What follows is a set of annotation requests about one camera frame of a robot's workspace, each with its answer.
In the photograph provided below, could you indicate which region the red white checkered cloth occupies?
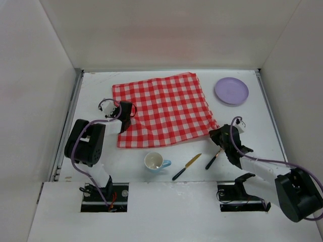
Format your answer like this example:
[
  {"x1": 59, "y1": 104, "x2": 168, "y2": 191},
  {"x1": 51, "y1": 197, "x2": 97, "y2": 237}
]
[{"x1": 112, "y1": 72, "x2": 219, "y2": 148}]

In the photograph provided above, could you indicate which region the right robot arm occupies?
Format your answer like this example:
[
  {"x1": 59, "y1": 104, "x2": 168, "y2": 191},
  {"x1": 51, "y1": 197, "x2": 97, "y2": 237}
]
[{"x1": 209, "y1": 125, "x2": 322, "y2": 222}]

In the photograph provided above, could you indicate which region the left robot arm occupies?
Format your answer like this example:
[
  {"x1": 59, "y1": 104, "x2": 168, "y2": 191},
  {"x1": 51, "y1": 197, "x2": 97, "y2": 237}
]
[{"x1": 64, "y1": 98, "x2": 137, "y2": 199}]

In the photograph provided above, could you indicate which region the lilac plastic plate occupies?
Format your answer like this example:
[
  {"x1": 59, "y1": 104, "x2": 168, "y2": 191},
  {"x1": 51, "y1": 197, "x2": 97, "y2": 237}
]
[{"x1": 214, "y1": 77, "x2": 249, "y2": 106}]

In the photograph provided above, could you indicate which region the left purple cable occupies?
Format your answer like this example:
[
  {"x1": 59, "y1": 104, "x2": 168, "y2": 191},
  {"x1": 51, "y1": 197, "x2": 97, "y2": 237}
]
[{"x1": 70, "y1": 98, "x2": 123, "y2": 206}]

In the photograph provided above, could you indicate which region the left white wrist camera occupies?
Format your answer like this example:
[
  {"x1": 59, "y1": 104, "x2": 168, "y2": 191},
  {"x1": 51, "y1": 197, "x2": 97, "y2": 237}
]
[{"x1": 98, "y1": 99, "x2": 119, "y2": 118}]

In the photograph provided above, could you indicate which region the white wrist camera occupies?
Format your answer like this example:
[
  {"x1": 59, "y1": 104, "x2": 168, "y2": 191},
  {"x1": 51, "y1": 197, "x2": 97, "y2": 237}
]
[
  {"x1": 235, "y1": 118, "x2": 246, "y2": 134},
  {"x1": 98, "y1": 99, "x2": 119, "y2": 118}
]

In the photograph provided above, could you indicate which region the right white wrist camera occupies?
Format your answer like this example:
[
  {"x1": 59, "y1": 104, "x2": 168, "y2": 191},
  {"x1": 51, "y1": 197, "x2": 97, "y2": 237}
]
[{"x1": 235, "y1": 118, "x2": 246, "y2": 134}]

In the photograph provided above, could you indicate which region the gold fork dark handle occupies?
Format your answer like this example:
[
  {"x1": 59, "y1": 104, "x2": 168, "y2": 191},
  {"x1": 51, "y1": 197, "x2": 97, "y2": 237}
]
[{"x1": 205, "y1": 149, "x2": 222, "y2": 170}]

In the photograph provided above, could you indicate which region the gold knife dark handle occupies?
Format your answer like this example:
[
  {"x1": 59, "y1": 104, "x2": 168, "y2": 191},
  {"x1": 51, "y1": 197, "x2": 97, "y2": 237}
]
[{"x1": 172, "y1": 153, "x2": 202, "y2": 181}]

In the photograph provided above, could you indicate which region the white mug blue handle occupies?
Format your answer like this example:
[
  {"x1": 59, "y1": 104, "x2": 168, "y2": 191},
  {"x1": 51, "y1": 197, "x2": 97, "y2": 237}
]
[{"x1": 144, "y1": 152, "x2": 172, "y2": 172}]

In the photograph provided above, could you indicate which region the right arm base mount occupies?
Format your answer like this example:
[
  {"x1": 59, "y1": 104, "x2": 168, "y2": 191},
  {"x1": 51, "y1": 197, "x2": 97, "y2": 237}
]
[{"x1": 216, "y1": 173, "x2": 271, "y2": 212}]

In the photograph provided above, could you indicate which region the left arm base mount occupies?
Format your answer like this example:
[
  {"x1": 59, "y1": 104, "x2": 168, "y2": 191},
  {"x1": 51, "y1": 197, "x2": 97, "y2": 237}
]
[{"x1": 79, "y1": 183, "x2": 129, "y2": 213}]

